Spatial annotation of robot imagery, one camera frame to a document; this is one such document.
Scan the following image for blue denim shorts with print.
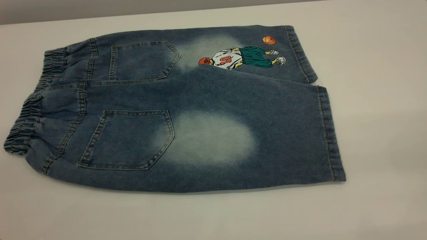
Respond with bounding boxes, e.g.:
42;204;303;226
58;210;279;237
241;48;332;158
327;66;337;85
3;25;347;194

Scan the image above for white table cover sheet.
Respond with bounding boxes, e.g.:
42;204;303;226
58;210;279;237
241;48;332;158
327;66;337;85
0;0;427;240

